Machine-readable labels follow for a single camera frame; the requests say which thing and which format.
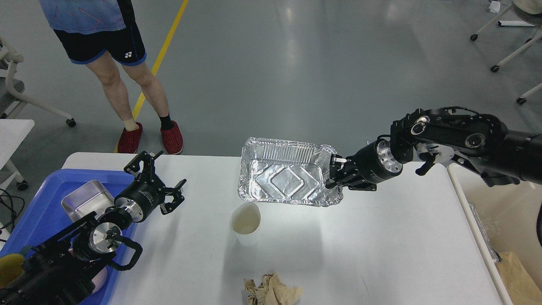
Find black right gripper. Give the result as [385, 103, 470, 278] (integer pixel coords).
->
[325, 140, 403, 191]

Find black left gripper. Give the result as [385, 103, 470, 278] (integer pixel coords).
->
[114, 150, 187, 223]

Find square stainless steel container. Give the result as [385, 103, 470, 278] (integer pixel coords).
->
[61, 180, 114, 222]

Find aluminium foil tray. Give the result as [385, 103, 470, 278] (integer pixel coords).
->
[238, 137, 343, 207]

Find pink plastic mug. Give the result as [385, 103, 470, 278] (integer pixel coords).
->
[91, 267, 107, 294]

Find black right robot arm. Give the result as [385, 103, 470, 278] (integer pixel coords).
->
[325, 106, 542, 191]

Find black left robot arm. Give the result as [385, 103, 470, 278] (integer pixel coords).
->
[1, 151, 186, 305]

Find white paper cup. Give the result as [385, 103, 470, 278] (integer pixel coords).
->
[230, 202, 261, 247]

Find crumpled brown paper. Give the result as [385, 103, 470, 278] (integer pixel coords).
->
[243, 272, 304, 305]

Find person in blue shirt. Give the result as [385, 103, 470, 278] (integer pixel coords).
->
[39, 0, 184, 155]

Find white plastic bin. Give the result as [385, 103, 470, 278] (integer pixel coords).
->
[447, 164, 541, 305]

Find white rolling stand left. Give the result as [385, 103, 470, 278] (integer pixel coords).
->
[0, 37, 77, 128]

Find blue home mug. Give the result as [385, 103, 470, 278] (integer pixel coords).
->
[0, 245, 33, 288]

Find white wheeled chair base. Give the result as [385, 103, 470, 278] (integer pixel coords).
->
[470, 0, 542, 105]

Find black cables at left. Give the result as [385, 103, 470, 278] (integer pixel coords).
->
[0, 189, 25, 244]

